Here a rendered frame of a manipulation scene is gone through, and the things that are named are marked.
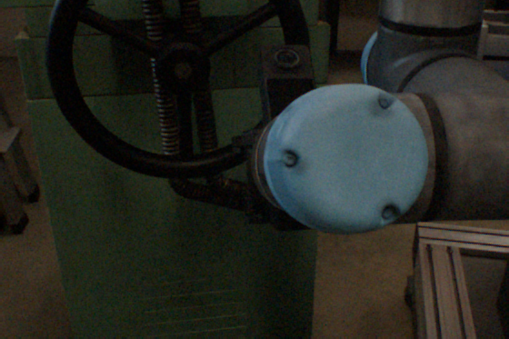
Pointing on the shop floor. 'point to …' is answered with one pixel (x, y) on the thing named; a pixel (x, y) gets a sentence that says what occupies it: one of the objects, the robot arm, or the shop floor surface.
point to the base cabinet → (165, 234)
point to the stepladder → (9, 137)
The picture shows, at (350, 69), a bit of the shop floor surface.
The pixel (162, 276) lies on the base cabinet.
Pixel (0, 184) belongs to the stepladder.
